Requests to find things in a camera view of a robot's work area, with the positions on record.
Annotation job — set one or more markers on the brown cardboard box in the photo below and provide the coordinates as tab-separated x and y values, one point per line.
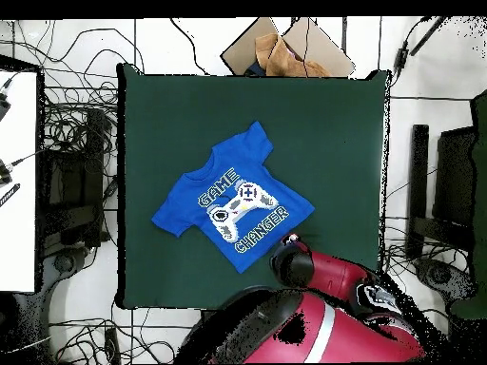
323	49

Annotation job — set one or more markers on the blue printed t-shirt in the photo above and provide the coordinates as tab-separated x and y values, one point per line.
228	182

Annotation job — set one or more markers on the black striped bar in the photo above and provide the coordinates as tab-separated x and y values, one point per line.
9	194

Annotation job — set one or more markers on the thin black rod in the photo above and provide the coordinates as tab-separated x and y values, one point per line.
428	36

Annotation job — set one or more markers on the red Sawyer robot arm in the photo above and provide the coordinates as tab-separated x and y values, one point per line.
327	327

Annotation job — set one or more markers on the tan towel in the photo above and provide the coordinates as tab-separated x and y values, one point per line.
285	62

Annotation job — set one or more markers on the dark green table cloth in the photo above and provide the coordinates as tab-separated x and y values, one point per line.
323	133

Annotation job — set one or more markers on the green draped cloth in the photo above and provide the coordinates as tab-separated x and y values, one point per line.
480	228

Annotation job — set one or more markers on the white desk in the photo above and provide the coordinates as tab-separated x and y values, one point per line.
19	228

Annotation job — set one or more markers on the black power adapter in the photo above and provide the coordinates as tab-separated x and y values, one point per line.
400	57

